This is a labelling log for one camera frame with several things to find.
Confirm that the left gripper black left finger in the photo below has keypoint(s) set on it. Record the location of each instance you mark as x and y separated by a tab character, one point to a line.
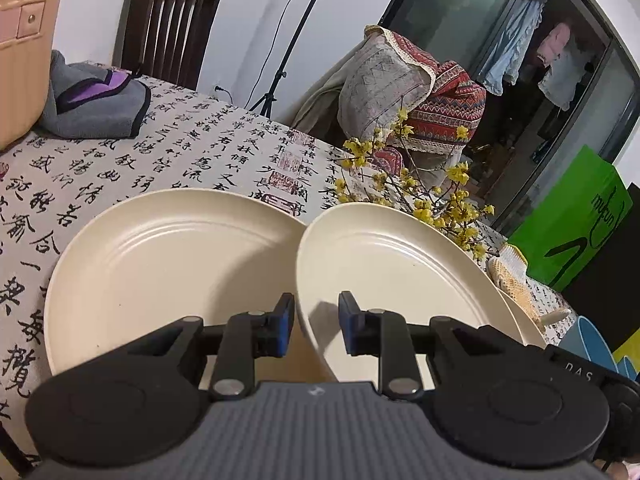
185	346

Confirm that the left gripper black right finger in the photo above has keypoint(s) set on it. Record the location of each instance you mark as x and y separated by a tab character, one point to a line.
452	349

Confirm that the cream plate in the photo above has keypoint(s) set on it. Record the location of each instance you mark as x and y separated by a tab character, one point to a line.
162	256
389	260

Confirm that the yellow-green snack box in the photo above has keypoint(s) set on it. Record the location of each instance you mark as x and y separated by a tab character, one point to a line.
628	352

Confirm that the black paper bag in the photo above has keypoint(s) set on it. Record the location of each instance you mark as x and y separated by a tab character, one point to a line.
606	290

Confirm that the white yellow dotted glove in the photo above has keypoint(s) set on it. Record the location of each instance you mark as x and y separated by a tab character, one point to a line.
542	305

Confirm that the yellow flower branch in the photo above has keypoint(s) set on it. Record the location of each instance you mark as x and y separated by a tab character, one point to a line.
445	207

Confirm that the green paper bag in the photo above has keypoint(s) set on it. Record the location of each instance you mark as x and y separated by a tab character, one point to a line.
576	218

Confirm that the calligraphy print tablecloth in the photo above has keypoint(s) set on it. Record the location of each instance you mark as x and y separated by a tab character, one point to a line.
51	188

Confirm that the black light stand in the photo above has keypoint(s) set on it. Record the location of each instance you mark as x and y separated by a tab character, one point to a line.
264	105

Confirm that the red patterned quilt on chair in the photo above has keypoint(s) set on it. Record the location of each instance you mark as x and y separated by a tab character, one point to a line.
387	86

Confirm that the grey purple folded cloth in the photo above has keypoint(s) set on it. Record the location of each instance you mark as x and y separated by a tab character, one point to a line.
89	102

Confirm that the hanging light blue shirt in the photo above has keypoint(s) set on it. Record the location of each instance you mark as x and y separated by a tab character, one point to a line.
507	55

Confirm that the hanging white garment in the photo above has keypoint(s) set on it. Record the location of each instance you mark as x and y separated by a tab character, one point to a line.
559	84

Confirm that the hanging pink garment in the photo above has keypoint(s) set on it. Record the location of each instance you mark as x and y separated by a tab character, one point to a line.
553	44

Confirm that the dark wooden chair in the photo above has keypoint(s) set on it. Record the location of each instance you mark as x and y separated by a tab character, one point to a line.
165	39

